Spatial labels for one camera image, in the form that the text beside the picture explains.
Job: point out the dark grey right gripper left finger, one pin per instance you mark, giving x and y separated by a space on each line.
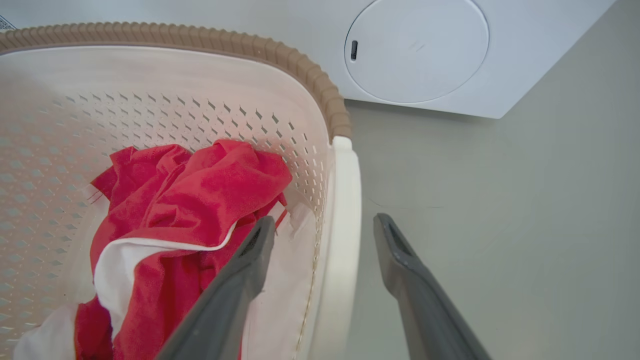
227 305

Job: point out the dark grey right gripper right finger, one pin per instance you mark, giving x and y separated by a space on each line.
425 305

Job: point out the white laundry basket brown rim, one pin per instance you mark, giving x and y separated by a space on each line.
165 90

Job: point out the white cloth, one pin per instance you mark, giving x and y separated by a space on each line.
287 295

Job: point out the red and white garment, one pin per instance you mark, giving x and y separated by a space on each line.
195 200

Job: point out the round white washing machine door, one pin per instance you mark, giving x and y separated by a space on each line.
416 50

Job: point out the white washing machine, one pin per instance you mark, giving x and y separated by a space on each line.
525 55

